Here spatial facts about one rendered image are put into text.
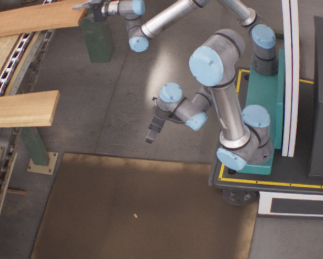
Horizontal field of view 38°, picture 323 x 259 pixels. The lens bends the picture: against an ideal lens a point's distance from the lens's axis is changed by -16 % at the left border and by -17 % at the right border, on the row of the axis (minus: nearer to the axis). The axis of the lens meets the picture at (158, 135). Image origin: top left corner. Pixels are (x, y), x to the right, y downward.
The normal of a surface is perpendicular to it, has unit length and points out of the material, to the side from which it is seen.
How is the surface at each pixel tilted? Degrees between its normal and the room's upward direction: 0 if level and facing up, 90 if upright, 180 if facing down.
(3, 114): 0
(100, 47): 90
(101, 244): 0
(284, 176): 0
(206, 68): 83
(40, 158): 90
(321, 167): 90
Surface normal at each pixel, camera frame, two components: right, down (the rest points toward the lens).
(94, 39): -0.18, 0.79
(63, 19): -0.14, -0.61
